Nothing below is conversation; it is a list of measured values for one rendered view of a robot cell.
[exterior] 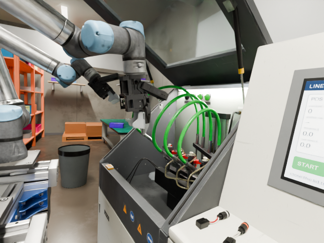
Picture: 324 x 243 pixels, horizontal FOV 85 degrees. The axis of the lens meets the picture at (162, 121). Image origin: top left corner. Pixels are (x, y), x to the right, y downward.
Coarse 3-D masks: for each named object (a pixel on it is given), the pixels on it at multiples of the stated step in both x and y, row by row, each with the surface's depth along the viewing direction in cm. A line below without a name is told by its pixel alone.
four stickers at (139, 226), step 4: (124, 204) 75; (124, 208) 75; (124, 212) 75; (132, 212) 69; (132, 216) 69; (132, 220) 69; (140, 224) 63; (140, 228) 63; (140, 232) 63; (148, 232) 58; (148, 236) 58; (148, 240) 58; (152, 240) 56
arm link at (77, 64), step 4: (72, 60) 96; (76, 60) 96; (80, 60) 96; (84, 60) 98; (72, 64) 96; (76, 64) 95; (80, 64) 96; (84, 64) 96; (88, 64) 98; (76, 68) 95; (80, 68) 96; (84, 68) 96; (88, 68) 96; (80, 72) 97; (84, 72) 96
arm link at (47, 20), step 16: (0, 0) 38; (16, 0) 39; (32, 0) 41; (16, 16) 42; (32, 16) 42; (48, 16) 44; (64, 16) 48; (48, 32) 46; (64, 32) 48; (80, 32) 50; (64, 48) 55; (80, 48) 51
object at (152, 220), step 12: (108, 180) 93; (120, 180) 83; (108, 192) 93; (120, 192) 79; (132, 192) 73; (120, 204) 79; (132, 204) 69; (144, 204) 65; (120, 216) 79; (144, 216) 61; (156, 216) 58; (132, 228) 69; (144, 228) 61; (156, 228) 55; (144, 240) 61; (156, 240) 55
